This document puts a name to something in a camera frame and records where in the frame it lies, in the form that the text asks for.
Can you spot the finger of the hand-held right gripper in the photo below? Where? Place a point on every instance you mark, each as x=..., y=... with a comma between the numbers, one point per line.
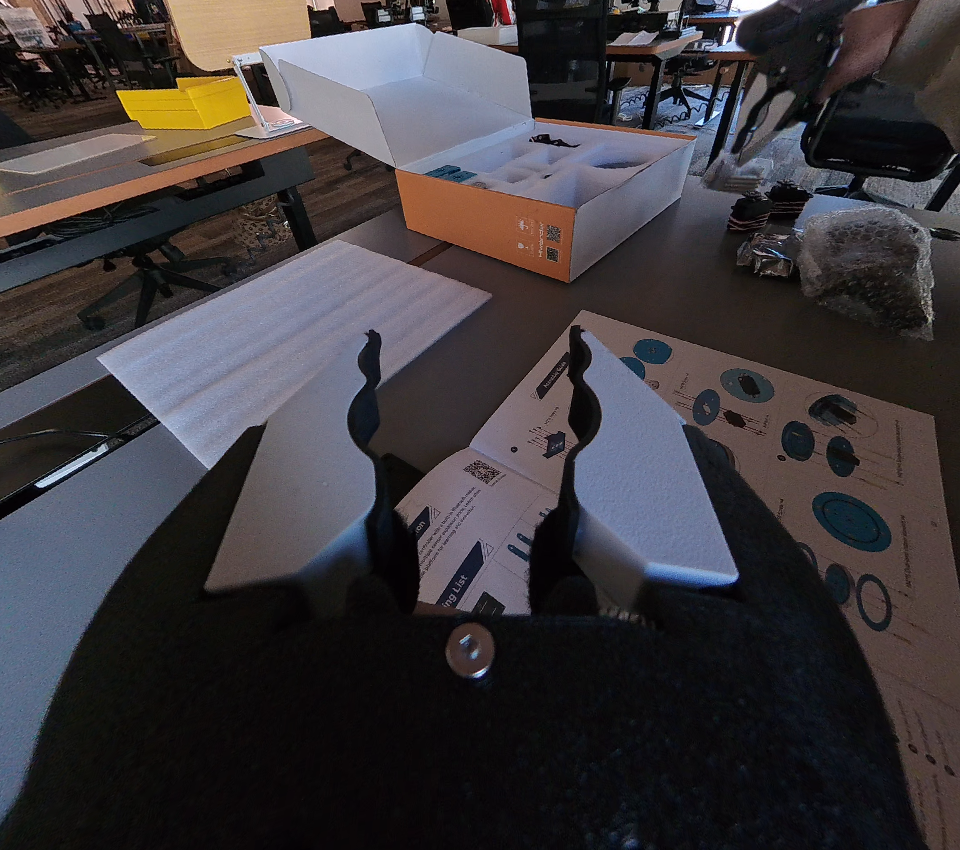
x=795, y=118
x=754, y=118

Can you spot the white flat tray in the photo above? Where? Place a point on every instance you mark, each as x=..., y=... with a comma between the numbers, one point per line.
x=75, y=156

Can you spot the black servo with black disc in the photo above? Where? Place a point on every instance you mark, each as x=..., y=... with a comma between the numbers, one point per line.
x=750, y=213
x=786, y=198

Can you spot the white flat box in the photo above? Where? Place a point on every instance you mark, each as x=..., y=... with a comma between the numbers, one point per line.
x=487, y=35

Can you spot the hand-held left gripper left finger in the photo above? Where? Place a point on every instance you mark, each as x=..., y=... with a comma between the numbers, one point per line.
x=300, y=490

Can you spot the blue metal bracket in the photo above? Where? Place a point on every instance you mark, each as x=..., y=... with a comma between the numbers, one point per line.
x=465, y=177
x=441, y=172

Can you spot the white and orange cardboard box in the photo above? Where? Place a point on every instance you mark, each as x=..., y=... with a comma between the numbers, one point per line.
x=480, y=227

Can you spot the white foam sheet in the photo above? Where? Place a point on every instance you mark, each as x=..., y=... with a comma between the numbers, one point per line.
x=285, y=325

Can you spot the rounded light wood panel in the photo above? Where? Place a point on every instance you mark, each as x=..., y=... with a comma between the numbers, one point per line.
x=232, y=2

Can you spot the white metal stand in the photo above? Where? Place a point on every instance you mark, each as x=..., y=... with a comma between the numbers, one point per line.
x=266, y=122

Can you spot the grey table with wooden edge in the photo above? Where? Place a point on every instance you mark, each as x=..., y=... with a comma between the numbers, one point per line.
x=112, y=189

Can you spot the bubble wrap package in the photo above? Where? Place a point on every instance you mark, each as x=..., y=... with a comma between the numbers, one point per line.
x=862, y=272

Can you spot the white foam insert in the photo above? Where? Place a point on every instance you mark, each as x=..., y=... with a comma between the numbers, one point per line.
x=570, y=178

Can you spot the group of black office chairs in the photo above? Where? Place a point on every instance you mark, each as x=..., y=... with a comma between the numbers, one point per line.
x=67, y=62

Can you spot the printed sign board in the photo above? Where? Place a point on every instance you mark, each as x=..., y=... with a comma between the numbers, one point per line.
x=24, y=26

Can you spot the person's right hand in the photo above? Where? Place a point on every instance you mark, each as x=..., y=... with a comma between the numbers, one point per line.
x=877, y=47

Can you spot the patterned ceramic pot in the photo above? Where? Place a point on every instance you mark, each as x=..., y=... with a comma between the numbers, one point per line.
x=260, y=228

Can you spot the yellow plastic bin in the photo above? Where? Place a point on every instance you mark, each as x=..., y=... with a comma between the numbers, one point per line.
x=214, y=86
x=165, y=107

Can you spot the black office chair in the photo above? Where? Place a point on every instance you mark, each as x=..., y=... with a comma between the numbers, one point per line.
x=150, y=280

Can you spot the brown desk divider strip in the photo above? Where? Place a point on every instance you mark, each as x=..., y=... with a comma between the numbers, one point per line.
x=429, y=253

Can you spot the black mesh chair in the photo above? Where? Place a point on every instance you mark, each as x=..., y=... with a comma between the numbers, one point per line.
x=562, y=54

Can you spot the silver foil bag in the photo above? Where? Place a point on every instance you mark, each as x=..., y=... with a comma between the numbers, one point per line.
x=769, y=257

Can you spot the white plastic bag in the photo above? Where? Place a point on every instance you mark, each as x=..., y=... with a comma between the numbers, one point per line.
x=739, y=173

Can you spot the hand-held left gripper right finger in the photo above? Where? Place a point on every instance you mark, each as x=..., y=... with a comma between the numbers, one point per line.
x=652, y=490

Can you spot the white user manual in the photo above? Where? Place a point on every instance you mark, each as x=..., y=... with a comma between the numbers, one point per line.
x=900, y=490

